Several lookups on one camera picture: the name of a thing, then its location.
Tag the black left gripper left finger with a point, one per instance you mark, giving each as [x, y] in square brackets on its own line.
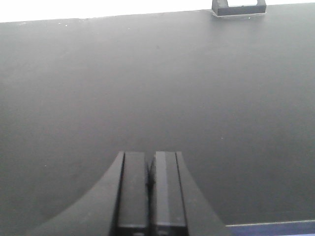
[117, 205]

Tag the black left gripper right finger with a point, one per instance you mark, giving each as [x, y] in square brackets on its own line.
[178, 208]

